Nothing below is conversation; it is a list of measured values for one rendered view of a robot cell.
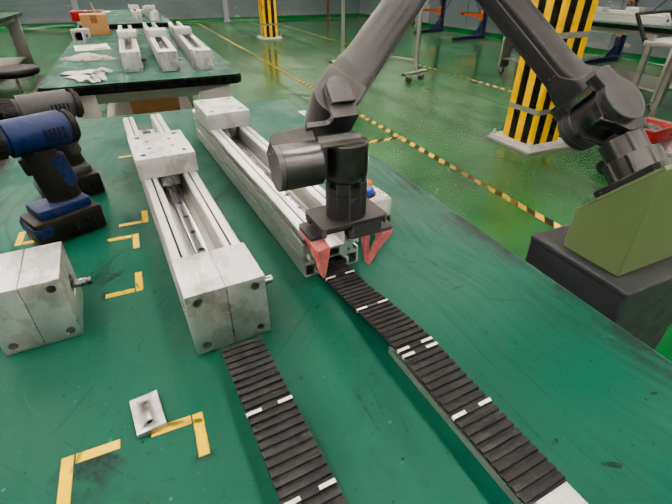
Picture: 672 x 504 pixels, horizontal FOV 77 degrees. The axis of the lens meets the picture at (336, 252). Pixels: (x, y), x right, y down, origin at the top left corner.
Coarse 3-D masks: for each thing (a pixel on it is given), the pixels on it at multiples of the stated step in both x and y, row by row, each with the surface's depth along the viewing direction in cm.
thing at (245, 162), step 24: (216, 144) 104; (240, 144) 105; (264, 144) 97; (240, 168) 88; (264, 168) 92; (240, 192) 94; (264, 192) 76; (288, 192) 82; (312, 192) 76; (264, 216) 81; (288, 216) 68; (288, 240) 72; (336, 240) 69; (312, 264) 68
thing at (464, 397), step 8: (472, 384) 46; (456, 392) 45; (464, 392) 45; (472, 392) 45; (480, 392) 45; (440, 400) 44; (448, 400) 44; (456, 400) 45; (464, 400) 44; (472, 400) 44; (448, 408) 43; (456, 408) 44
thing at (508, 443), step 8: (512, 432) 41; (520, 432) 41; (496, 440) 40; (504, 440) 40; (512, 440) 41; (520, 440) 40; (528, 440) 40; (480, 448) 40; (488, 448) 40; (496, 448) 40; (504, 448) 40; (512, 448) 40; (520, 448) 40; (488, 456) 39; (496, 456) 39; (504, 456) 39
